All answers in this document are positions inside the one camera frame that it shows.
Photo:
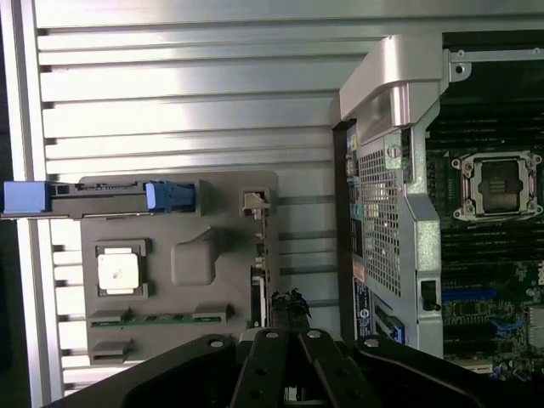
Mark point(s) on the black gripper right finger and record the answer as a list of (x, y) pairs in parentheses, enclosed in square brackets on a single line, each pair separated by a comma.
[(340, 374)]

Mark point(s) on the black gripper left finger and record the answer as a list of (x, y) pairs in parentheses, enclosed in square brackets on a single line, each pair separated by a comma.
[(178, 374)]

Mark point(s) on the green RAM stick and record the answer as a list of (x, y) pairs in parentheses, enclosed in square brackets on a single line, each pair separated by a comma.
[(170, 319)]

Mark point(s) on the grey parts rack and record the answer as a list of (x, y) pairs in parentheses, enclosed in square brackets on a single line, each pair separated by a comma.
[(191, 263)]

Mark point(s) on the silver CPU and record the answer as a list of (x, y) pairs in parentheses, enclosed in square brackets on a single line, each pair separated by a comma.
[(117, 274)]

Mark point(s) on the blue expansion slot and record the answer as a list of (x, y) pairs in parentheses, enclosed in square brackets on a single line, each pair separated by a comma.
[(467, 294)]

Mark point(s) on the black silver PC case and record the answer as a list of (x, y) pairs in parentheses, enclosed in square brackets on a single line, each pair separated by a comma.
[(421, 238)]

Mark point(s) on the hard disk blue carrier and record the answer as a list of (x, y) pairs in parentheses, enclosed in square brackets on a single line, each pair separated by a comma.
[(106, 200)]

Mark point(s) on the green motherboard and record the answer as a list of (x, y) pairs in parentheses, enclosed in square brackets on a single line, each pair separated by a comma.
[(510, 255)]

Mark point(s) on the metal CPU socket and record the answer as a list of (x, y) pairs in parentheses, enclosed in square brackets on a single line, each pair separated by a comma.
[(497, 187)]

